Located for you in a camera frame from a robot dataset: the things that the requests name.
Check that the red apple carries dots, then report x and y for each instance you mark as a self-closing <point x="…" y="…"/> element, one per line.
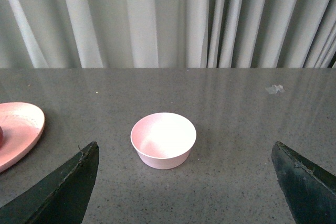
<point x="1" y="136"/>

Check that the white curtain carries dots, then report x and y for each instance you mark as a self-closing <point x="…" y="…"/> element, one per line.
<point x="167" y="33"/>

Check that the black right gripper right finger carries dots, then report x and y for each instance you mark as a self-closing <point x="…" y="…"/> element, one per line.
<point x="309" y="189"/>

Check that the clear tape scrap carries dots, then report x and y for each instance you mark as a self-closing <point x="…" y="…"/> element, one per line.
<point x="274" y="89"/>

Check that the pink plate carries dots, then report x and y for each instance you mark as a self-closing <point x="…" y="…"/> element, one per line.
<point x="22" y="125"/>

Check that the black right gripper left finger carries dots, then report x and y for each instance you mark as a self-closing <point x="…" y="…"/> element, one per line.
<point x="62" y="196"/>

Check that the pink bowl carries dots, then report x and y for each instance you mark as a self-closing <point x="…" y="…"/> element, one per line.
<point x="163" y="140"/>

